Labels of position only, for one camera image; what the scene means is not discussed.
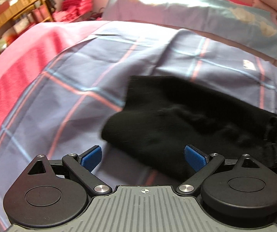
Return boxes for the black knit pants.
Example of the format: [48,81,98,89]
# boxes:
[101,76,277,182]

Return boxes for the plaid purple bed sheet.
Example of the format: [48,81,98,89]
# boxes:
[0,21,277,231]

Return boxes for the pink folded clothes stack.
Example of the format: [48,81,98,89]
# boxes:
[53,0,93,22]

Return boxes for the wooden shelf rack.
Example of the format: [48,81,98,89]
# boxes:
[0,0,55,54]

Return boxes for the light blue pillow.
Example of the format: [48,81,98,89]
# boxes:
[103,0,277,61]

